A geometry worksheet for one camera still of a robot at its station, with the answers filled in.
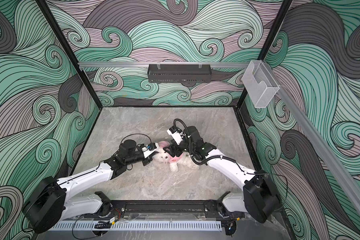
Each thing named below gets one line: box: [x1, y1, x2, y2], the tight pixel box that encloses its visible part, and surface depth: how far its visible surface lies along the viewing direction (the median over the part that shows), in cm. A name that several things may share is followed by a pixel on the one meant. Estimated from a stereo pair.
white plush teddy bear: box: [153, 141, 200, 172], surface depth 83 cm
